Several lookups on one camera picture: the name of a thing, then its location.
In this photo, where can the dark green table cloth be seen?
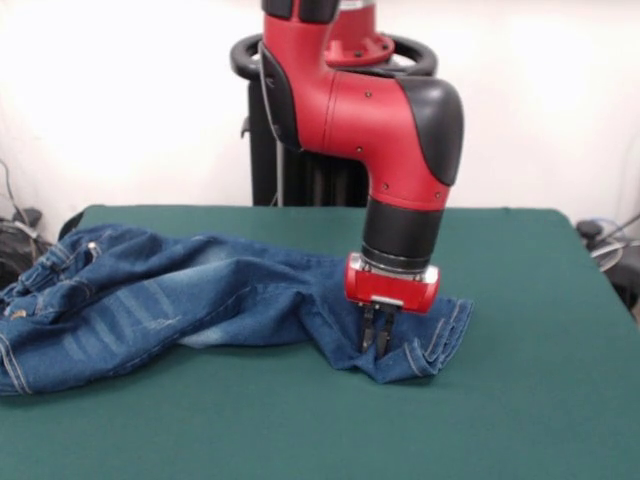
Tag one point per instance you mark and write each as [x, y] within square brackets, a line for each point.
[350, 425]

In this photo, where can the black floor equipment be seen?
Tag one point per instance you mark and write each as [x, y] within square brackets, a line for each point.
[627, 285]

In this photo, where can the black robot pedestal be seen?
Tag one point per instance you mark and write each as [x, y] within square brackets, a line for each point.
[255, 150]

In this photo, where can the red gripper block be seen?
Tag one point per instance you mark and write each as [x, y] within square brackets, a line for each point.
[390, 292]

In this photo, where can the blue denim jeans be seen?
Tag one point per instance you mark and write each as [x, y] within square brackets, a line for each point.
[200, 310]

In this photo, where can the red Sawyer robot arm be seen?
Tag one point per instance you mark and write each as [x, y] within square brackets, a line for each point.
[360, 115]

